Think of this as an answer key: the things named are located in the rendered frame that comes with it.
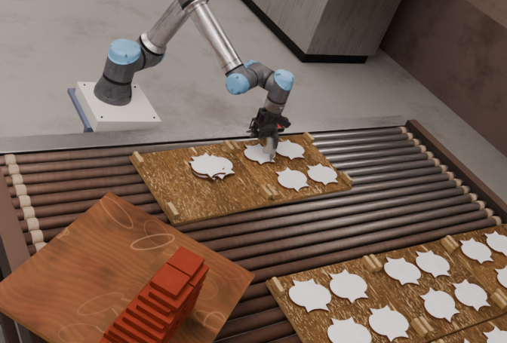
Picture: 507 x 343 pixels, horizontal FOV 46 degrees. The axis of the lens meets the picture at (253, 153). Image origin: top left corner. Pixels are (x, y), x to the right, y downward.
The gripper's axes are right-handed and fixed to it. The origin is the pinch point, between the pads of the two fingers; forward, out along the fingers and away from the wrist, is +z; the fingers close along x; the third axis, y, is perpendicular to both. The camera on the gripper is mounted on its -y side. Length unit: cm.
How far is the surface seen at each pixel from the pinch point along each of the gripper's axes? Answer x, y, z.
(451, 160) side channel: 23, -99, 5
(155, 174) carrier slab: 2.2, 47.4, 1.7
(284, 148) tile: -1.3, -13.2, 2.7
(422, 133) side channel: 2, -100, 5
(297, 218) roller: 33.4, 4.1, 4.9
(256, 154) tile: 0.4, 2.3, 2.2
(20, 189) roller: -1, 92, 2
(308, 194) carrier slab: 24.7, -7.4, 3.5
